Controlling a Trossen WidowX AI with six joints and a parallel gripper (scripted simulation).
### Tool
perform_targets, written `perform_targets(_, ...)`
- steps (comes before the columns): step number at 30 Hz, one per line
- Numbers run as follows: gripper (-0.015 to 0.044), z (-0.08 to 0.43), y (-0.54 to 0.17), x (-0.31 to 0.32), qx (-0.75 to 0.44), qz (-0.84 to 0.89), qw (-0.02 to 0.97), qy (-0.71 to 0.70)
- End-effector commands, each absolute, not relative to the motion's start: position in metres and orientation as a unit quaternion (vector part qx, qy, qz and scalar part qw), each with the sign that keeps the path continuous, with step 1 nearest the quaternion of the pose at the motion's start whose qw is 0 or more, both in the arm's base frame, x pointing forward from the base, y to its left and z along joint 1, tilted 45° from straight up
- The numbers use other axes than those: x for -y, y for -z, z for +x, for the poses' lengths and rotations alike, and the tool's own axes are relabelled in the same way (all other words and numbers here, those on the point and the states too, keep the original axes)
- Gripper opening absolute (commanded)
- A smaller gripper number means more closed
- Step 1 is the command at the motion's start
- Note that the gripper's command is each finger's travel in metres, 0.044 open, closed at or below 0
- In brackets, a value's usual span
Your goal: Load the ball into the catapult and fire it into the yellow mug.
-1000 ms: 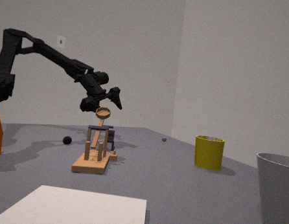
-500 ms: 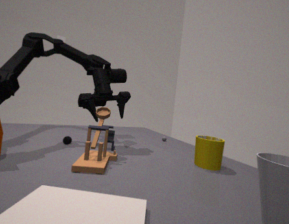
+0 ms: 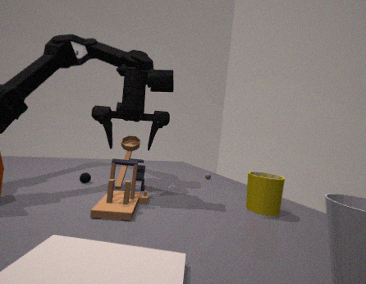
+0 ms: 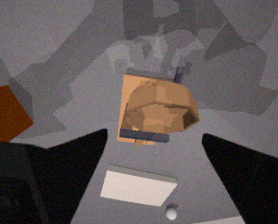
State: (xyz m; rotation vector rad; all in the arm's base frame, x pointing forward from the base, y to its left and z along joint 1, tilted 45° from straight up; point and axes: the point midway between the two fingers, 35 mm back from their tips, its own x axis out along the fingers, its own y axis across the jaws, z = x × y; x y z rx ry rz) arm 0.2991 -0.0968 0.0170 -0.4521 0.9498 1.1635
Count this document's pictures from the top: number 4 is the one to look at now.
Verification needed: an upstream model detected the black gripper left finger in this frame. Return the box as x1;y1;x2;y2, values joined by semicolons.
0;129;108;224

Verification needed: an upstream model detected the grey ball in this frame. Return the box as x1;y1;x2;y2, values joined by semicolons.
165;205;177;220

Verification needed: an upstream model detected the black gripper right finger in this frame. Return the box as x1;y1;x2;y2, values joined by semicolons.
202;134;278;224

